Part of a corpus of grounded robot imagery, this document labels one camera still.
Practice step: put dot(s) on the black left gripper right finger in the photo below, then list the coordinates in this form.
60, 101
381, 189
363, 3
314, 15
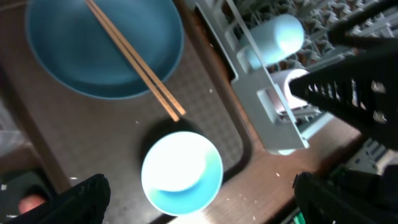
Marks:
352, 197

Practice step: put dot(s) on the pink cup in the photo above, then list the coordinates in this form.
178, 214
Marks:
282, 79

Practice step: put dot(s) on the dark blue plate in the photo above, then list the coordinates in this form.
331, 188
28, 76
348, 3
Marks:
70, 43

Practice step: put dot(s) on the light blue bowl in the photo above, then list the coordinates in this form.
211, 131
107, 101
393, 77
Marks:
182, 173

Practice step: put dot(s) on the clear plastic bin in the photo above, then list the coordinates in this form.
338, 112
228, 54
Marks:
11, 136

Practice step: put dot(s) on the brown serving tray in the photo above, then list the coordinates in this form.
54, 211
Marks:
77, 136

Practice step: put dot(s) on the orange carrot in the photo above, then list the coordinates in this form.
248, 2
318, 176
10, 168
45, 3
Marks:
30, 202

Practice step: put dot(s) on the grey dishwasher rack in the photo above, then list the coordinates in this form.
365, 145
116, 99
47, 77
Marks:
334, 31

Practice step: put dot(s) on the black tray bin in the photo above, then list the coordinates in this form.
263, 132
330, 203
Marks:
18, 184

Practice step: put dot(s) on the light blue cup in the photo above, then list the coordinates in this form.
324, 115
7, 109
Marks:
278, 38

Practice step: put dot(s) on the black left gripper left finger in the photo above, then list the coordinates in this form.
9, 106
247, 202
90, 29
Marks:
84, 203

